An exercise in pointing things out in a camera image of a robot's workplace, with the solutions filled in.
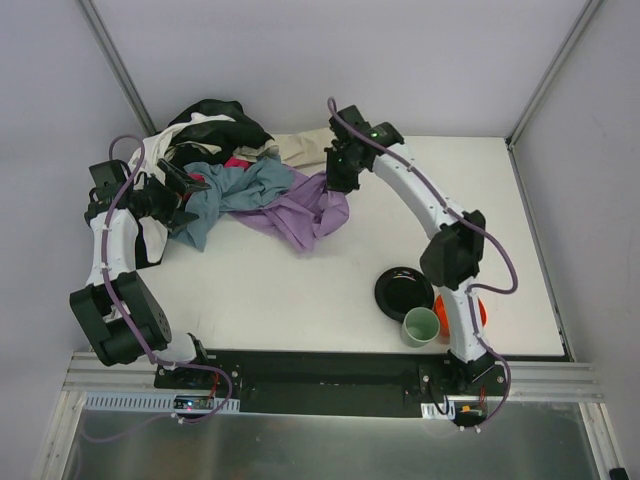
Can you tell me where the cream black tote bag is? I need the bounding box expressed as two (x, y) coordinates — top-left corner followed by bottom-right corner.
(169, 112), (275, 163)

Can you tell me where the blue-grey cloth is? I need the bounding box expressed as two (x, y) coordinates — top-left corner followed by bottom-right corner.
(171, 158), (294, 252)

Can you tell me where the black mesh cloth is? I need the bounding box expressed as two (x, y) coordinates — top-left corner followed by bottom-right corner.
(169, 99), (272, 150)

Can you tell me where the beige folded cloth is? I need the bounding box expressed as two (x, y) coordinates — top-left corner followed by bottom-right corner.
(234, 127), (334, 169)

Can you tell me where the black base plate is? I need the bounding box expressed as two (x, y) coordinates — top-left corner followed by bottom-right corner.
(154, 350), (507, 418)

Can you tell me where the aluminium front rail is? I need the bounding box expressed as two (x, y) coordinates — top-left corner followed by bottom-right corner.
(63, 352), (604, 403)

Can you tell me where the aluminium frame post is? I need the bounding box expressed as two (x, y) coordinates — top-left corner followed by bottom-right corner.
(76, 0), (156, 135)
(505, 0), (606, 151)

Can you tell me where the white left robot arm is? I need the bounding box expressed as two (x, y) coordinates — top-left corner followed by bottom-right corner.
(69, 160), (209, 368)

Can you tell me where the right aluminium frame post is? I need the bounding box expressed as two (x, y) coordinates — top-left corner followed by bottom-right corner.
(505, 0), (606, 151)

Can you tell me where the lilac cloth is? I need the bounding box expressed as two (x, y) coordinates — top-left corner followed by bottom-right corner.
(231, 167), (350, 253)

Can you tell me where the orange bowl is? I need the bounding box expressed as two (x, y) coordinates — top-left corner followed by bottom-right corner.
(434, 295), (488, 338)

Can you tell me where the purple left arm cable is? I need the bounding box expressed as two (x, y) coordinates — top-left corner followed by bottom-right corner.
(99, 133), (234, 401)

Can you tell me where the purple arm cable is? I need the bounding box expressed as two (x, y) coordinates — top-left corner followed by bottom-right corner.
(99, 133), (234, 401)
(327, 96), (519, 401)

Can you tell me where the pale green cup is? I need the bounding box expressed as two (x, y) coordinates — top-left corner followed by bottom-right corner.
(400, 307), (440, 348)

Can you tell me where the magenta cloth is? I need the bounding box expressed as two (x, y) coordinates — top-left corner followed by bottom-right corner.
(184, 157), (251, 202)

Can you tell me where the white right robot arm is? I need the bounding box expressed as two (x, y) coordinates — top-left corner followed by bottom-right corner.
(325, 98), (489, 370)

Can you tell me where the white cloth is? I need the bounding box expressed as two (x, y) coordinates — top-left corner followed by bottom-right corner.
(136, 126), (212, 269)

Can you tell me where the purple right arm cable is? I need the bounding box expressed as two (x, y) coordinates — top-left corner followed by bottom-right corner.
(327, 96), (519, 401)

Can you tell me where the left aluminium frame post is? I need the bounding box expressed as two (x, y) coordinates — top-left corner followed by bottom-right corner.
(76, 0), (156, 135)

